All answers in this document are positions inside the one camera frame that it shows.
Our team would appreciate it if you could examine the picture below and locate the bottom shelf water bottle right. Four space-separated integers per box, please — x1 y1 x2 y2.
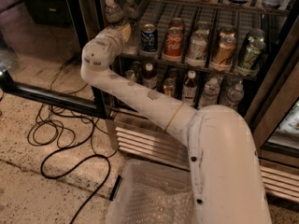
222 83 244 110

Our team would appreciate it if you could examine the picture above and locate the clear plastic bin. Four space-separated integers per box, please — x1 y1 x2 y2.
106 160 198 224

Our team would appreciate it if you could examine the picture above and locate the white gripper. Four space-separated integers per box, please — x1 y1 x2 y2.
81 23 132 71

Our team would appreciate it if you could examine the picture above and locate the stainless steel fridge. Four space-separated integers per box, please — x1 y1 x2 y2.
66 0 299 202

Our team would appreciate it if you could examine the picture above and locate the rear red soda can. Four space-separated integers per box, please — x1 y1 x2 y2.
169 17 185 32

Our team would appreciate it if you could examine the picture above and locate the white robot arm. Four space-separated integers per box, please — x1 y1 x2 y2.
80 28 272 224

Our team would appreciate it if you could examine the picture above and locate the gold can bottom shelf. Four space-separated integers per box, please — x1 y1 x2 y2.
163 77 176 97

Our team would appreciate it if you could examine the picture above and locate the silver can bottom shelf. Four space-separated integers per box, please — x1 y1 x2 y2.
124 69 139 83

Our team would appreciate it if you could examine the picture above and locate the brown drink bottle left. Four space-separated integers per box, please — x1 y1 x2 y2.
142 63 157 90

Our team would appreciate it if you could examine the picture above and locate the open glass fridge door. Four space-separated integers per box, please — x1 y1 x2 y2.
0 0 107 119

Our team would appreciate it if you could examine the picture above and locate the silver diet soda can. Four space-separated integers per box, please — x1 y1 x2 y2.
185 33 207 66

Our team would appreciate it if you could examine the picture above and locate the gold soda can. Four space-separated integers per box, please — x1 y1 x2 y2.
209 36 236 72

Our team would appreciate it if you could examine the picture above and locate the brown drink bottle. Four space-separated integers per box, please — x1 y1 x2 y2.
142 63 157 90
181 70 197 106

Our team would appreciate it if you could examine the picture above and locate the black floor cable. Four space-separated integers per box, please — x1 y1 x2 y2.
26 54 119 224

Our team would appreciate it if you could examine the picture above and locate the green soda can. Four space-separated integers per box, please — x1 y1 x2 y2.
236 29 266 77

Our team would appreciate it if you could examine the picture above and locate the shelf water bottle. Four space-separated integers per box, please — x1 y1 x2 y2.
199 77 220 108
222 83 244 110

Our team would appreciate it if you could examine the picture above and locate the red Coca-Cola can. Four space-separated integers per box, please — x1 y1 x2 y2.
163 27 183 62

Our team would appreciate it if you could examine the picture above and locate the brown drink bottle right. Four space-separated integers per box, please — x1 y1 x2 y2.
181 70 197 106

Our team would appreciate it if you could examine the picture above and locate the bubble wrap sheet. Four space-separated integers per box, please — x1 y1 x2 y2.
121 175 193 224

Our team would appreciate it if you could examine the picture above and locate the blue Pepsi can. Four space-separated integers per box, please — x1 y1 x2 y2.
141 23 158 52

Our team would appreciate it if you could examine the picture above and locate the bottom shelf water bottle left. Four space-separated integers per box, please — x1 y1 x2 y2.
199 77 220 108

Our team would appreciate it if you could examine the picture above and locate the clear water bottle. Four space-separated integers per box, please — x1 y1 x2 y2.
123 0 139 24
105 0 124 27

